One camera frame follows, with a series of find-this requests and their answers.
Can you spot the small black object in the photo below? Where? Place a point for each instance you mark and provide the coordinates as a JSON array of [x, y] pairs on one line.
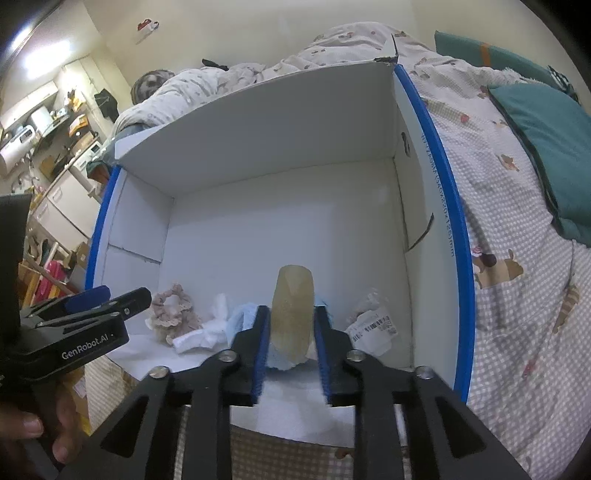
[[214, 64]]

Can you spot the teal headboard cushion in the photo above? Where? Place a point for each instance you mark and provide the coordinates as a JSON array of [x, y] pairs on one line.
[[461, 48]]

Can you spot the white cylindrical appliance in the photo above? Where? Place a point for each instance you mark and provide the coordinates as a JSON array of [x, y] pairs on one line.
[[40, 121]]

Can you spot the cardboard box on floor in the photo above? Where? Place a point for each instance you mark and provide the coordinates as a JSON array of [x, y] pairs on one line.
[[79, 258]]

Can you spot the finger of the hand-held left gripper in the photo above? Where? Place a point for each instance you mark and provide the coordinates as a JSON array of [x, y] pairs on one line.
[[87, 297], [124, 302]]

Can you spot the printed white duvet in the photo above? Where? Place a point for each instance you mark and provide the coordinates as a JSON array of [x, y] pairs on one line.
[[207, 78]]

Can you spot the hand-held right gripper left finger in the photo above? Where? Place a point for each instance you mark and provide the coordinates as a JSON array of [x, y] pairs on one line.
[[259, 360]]

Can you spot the teal pillow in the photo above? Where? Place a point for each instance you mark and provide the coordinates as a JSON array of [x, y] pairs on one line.
[[549, 138]]

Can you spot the light blue fluffy socks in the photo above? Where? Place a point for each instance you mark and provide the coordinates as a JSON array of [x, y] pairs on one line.
[[240, 318]]

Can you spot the clear plastic packet with label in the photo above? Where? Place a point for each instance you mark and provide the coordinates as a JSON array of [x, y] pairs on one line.
[[374, 327]]

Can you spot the wall hook decoration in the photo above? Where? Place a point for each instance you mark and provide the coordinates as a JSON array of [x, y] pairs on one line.
[[147, 28]]

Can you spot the cream lace scrunchie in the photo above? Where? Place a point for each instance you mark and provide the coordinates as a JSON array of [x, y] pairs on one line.
[[181, 319]]

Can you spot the white washing machine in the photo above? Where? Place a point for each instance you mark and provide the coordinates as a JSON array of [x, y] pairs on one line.
[[85, 154]]

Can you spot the white water heater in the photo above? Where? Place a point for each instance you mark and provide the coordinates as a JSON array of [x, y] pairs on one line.
[[14, 147]]

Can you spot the black white patterned cloth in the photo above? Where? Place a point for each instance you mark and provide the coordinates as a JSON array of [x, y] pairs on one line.
[[563, 83]]

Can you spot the white sock with blue stripe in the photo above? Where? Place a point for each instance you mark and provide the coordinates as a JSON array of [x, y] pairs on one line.
[[203, 334]]

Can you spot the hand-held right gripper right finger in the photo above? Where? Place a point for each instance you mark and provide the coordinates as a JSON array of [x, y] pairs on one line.
[[324, 360]]

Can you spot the striped plush toy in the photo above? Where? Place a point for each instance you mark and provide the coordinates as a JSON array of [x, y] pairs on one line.
[[147, 85]]

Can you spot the olive sock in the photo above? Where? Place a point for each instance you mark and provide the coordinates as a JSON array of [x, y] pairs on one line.
[[291, 314]]

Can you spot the person's left hand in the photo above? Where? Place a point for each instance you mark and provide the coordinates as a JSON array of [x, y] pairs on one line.
[[69, 429]]

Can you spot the blue cardboard box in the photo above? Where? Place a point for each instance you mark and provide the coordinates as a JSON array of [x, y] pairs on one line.
[[286, 221]]

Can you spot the white floor cabinet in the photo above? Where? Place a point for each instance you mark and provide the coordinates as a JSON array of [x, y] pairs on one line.
[[60, 205]]

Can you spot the white wall cabinet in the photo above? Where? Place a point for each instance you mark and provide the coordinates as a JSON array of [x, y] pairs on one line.
[[27, 104]]

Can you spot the teal bed footboard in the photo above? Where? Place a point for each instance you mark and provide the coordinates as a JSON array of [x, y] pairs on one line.
[[108, 157]]

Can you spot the red pink plastic item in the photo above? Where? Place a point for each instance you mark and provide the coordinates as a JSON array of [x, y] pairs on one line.
[[51, 279]]

